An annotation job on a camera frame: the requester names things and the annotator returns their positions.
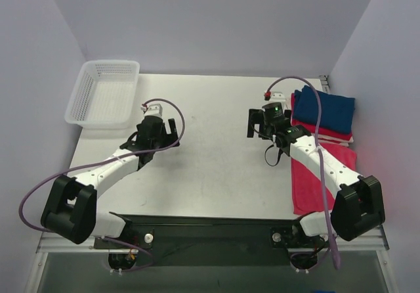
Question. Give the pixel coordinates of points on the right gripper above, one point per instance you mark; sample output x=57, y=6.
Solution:
x=256, y=122

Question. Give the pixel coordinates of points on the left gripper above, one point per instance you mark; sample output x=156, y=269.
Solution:
x=167, y=135

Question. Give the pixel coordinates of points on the blue t-shirt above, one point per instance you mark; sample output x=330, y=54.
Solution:
x=337, y=111

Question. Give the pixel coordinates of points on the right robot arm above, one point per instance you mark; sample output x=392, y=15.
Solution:
x=358, y=201

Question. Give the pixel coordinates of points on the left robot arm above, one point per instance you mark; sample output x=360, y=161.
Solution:
x=71, y=208

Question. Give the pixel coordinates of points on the folded red t-shirt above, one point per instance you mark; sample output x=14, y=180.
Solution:
x=338, y=135

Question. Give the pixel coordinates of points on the white plastic basket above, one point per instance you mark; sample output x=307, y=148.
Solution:
x=103, y=95

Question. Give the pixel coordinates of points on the pink towel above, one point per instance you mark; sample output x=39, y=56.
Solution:
x=306, y=188

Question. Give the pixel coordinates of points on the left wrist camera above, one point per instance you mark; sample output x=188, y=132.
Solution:
x=152, y=121

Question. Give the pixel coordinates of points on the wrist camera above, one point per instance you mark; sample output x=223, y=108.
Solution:
x=273, y=113
x=152, y=121

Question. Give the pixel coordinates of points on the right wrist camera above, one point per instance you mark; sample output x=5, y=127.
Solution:
x=273, y=113

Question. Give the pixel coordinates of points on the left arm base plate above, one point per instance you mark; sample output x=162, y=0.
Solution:
x=139, y=236

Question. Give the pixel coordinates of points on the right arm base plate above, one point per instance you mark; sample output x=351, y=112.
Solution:
x=292, y=237

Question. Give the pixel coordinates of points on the aluminium rail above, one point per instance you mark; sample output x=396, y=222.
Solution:
x=374, y=239

